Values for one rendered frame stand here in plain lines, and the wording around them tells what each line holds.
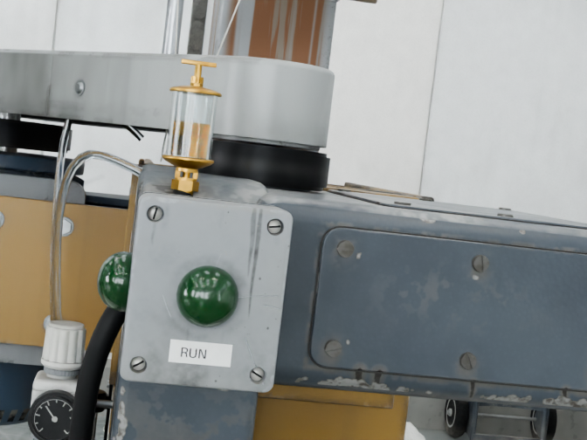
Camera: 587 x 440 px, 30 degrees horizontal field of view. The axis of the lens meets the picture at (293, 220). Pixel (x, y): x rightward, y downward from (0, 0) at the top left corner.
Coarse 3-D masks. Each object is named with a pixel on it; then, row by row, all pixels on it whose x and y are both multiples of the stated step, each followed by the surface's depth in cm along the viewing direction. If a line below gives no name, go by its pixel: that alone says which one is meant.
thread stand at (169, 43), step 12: (168, 0) 90; (180, 0) 90; (336, 0) 92; (360, 0) 92; (372, 0) 92; (168, 12) 90; (180, 12) 90; (168, 24) 90; (180, 24) 90; (168, 36) 90; (168, 48) 90
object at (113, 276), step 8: (112, 256) 54; (120, 256) 54; (128, 256) 54; (104, 264) 54; (112, 264) 53; (120, 264) 53; (128, 264) 53; (104, 272) 53; (112, 272) 53; (120, 272) 53; (128, 272) 53; (104, 280) 53; (112, 280) 53; (120, 280) 53; (128, 280) 53; (104, 288) 53; (112, 288) 53; (120, 288) 53; (104, 296) 53; (112, 296) 53; (120, 296) 53; (112, 304) 53; (120, 304) 53
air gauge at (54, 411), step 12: (48, 396) 76; (60, 396) 76; (72, 396) 77; (36, 408) 76; (48, 408) 76; (60, 408) 76; (72, 408) 76; (36, 420) 76; (48, 420) 76; (60, 420) 76; (36, 432) 76; (48, 432) 76; (60, 432) 76
